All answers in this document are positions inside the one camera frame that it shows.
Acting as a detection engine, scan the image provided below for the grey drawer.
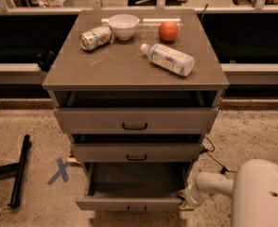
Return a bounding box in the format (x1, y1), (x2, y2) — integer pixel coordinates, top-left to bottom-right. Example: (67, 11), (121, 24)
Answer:
(76, 162), (192, 214)
(54, 108), (218, 134)
(71, 143), (201, 163)

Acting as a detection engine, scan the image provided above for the black clamp on ledge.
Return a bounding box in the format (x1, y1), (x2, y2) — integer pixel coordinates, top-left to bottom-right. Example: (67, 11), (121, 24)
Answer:
(37, 51), (55, 72)

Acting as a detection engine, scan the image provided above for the grey top drawer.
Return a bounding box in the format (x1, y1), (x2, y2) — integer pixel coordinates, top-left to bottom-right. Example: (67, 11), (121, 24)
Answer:
(54, 108), (218, 134)

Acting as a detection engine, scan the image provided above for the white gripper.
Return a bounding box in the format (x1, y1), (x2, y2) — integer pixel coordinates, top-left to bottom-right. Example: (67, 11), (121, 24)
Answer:
(177, 183), (208, 211)

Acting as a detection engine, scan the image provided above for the green white soda can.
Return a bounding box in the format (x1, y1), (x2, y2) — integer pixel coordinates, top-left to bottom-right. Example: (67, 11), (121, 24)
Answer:
(79, 26), (114, 51)

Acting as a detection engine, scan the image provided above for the white plastic bottle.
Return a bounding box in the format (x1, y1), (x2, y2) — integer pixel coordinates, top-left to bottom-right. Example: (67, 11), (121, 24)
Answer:
(140, 44), (195, 77)

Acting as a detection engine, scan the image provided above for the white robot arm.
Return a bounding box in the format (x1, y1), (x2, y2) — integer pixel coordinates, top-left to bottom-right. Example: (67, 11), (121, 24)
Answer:
(177, 159), (278, 227)

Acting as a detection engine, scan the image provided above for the blue tape cross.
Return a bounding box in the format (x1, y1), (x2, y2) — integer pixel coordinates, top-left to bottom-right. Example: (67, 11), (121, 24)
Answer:
(47, 158), (70, 184)

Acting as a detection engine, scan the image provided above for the grey middle drawer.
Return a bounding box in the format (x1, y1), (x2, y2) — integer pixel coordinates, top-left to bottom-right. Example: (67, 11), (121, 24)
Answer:
(71, 143), (201, 163)

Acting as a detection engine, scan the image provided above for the white bowl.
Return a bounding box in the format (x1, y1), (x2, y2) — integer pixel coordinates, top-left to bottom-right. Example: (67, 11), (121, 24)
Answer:
(108, 14), (140, 40)

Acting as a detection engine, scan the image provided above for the grey bottom drawer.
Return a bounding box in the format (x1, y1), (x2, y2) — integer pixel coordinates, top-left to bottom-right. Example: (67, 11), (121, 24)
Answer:
(76, 162), (192, 214)

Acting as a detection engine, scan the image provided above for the black left stand leg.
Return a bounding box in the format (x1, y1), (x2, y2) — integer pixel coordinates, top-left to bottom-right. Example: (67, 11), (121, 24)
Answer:
(0, 134), (31, 209)

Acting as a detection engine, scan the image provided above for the grey drawer cabinet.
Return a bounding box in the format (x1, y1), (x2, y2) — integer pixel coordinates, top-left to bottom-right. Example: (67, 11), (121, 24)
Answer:
(42, 9), (230, 175)

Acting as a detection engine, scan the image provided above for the orange fruit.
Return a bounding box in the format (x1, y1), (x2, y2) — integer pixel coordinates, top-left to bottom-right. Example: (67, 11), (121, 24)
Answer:
(158, 21), (179, 42)

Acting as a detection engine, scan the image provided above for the black floor cable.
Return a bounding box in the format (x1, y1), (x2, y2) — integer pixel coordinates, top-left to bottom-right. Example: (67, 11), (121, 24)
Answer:
(202, 136), (237, 175)

